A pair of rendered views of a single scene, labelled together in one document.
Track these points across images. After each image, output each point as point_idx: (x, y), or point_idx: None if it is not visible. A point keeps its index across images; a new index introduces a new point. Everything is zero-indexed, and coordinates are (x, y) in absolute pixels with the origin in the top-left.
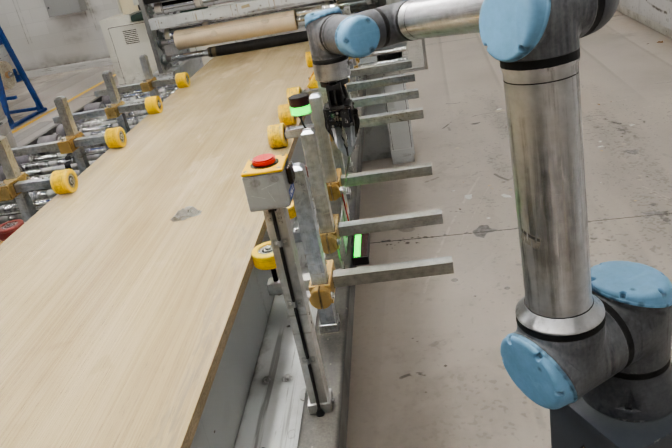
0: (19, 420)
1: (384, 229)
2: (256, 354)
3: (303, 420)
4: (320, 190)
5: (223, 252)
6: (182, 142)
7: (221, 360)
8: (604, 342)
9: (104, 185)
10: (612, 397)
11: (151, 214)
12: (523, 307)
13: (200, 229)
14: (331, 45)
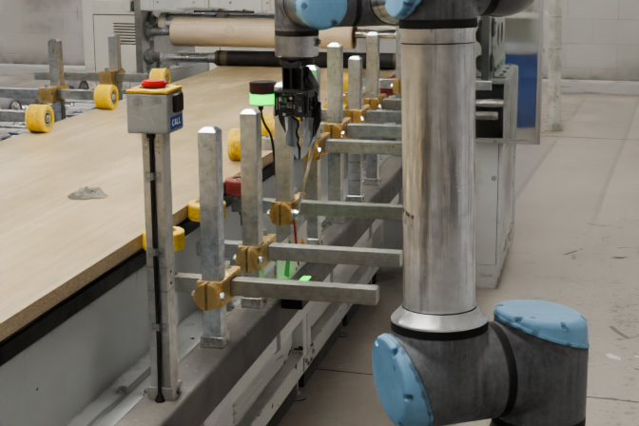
0: None
1: (324, 261)
2: (122, 368)
3: (138, 402)
4: (251, 188)
5: (112, 227)
6: (123, 139)
7: (69, 326)
8: (475, 358)
9: (5, 161)
10: None
11: (48, 190)
12: (399, 306)
13: (98, 208)
14: (291, 10)
